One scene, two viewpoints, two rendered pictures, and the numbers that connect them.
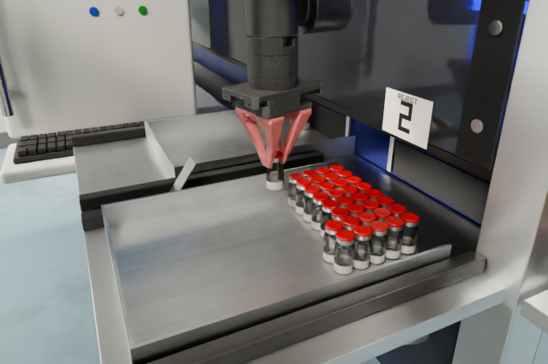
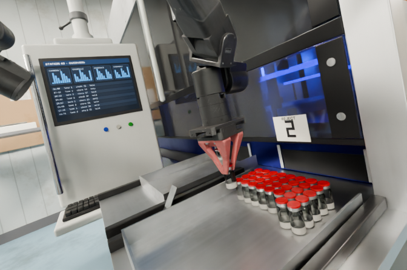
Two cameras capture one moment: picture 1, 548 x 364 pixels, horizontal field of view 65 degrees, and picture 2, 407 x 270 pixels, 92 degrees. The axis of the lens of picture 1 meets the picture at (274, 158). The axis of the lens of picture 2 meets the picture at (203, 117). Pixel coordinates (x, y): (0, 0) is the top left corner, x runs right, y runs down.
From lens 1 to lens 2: 0.15 m
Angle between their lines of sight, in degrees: 21
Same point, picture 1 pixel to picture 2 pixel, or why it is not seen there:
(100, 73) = (111, 160)
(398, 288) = (352, 233)
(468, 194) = (340, 164)
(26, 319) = not seen: outside the picture
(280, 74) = (222, 114)
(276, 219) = (236, 209)
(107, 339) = not seen: outside the picture
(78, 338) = not seen: outside the picture
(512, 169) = (378, 132)
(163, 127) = (150, 177)
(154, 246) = (162, 250)
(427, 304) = (375, 241)
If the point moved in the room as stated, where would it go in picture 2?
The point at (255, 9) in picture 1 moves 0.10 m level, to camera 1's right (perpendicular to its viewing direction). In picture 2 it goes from (200, 81) to (252, 71)
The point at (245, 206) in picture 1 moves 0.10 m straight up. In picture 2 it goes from (213, 207) to (204, 164)
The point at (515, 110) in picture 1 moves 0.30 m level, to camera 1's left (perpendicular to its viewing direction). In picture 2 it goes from (364, 98) to (186, 138)
